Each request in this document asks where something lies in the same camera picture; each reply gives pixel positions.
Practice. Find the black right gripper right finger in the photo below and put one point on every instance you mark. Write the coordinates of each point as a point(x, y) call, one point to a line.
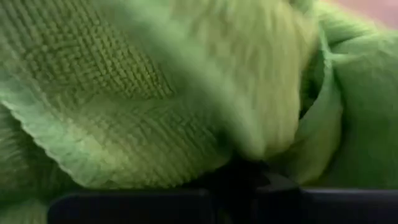
point(326, 207)

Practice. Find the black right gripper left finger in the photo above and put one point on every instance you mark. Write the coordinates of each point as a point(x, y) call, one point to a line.
point(130, 208)

